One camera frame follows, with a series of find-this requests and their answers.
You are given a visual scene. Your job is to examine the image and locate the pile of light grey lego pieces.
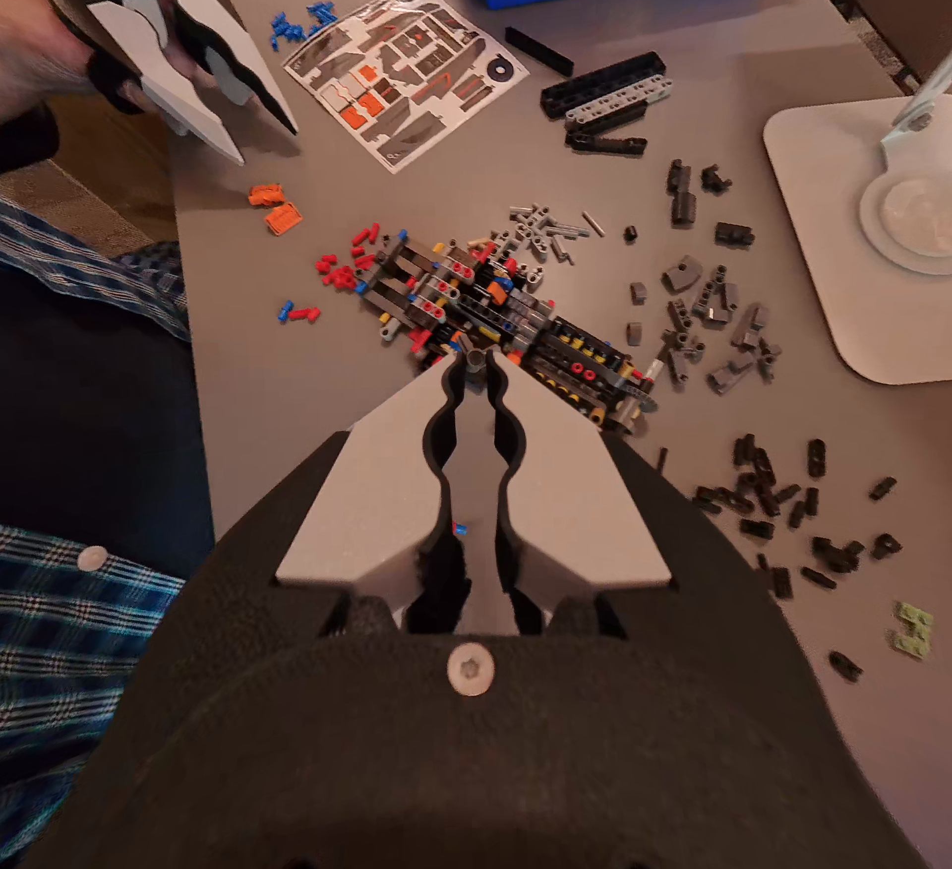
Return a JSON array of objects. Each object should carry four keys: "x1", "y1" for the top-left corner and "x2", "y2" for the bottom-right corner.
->
[{"x1": 509, "y1": 203, "x2": 608, "y2": 290}]

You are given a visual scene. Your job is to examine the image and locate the partly built lego model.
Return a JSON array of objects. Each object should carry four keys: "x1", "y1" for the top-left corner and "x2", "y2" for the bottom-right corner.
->
[{"x1": 357, "y1": 228, "x2": 663, "y2": 435}]

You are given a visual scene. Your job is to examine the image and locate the white lamp base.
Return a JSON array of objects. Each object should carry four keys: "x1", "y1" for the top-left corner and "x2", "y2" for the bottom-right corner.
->
[{"x1": 763, "y1": 94, "x2": 952, "y2": 387}]

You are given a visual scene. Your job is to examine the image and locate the dark undershirt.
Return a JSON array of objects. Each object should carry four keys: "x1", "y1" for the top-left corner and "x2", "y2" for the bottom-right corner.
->
[{"x1": 0, "y1": 265, "x2": 218, "y2": 581}]

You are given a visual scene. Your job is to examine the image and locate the thin black lego beam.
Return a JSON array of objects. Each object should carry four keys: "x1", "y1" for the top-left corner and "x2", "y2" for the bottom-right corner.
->
[{"x1": 504, "y1": 27, "x2": 576, "y2": 78}]

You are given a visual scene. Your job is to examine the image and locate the pile of black lego pins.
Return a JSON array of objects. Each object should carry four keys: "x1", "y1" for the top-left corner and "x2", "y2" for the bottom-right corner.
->
[{"x1": 654, "y1": 432, "x2": 905, "y2": 684}]

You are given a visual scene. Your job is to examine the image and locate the wide black lego beam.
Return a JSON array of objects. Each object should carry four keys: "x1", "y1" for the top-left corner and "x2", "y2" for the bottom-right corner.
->
[{"x1": 540, "y1": 51, "x2": 667, "y2": 119}]

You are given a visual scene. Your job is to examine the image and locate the lego sticker sheet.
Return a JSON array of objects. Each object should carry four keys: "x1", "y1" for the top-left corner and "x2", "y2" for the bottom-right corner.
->
[{"x1": 283, "y1": 0, "x2": 531, "y2": 175}]

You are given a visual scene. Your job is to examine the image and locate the person's left hand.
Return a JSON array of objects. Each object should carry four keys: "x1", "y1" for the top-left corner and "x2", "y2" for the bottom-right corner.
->
[{"x1": 0, "y1": 0, "x2": 162, "y2": 127}]

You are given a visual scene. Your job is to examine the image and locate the green lego pieces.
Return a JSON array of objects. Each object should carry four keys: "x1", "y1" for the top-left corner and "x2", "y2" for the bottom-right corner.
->
[{"x1": 888, "y1": 601, "x2": 935, "y2": 659}]

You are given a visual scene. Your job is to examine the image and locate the long grey lego beam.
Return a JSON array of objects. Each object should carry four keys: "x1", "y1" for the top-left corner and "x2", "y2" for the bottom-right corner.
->
[{"x1": 564, "y1": 76, "x2": 676, "y2": 132}]

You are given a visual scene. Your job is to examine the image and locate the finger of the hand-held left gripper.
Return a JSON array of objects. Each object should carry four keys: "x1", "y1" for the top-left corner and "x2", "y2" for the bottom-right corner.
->
[
  {"x1": 88, "y1": 0, "x2": 245, "y2": 167},
  {"x1": 173, "y1": 0, "x2": 300, "y2": 136}
]

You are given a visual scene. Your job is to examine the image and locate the pile of dark grey lego pieces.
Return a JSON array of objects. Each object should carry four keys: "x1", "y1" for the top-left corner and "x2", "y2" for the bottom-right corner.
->
[{"x1": 627, "y1": 255, "x2": 784, "y2": 396}]

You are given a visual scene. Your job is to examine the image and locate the pile of red lego pins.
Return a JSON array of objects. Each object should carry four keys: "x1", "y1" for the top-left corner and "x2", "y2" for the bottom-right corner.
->
[{"x1": 314, "y1": 222, "x2": 382, "y2": 290}]

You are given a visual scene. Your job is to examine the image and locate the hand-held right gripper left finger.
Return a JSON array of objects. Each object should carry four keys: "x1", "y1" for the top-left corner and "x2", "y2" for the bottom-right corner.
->
[{"x1": 274, "y1": 353, "x2": 470, "y2": 633}]

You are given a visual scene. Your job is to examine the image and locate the pile of blue lego pins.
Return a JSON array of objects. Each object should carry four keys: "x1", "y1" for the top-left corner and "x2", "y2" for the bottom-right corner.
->
[{"x1": 269, "y1": 0, "x2": 338, "y2": 54}]

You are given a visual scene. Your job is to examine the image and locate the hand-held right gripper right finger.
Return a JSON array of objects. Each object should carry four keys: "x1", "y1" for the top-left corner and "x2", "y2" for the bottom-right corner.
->
[{"x1": 487, "y1": 351, "x2": 675, "y2": 633}]

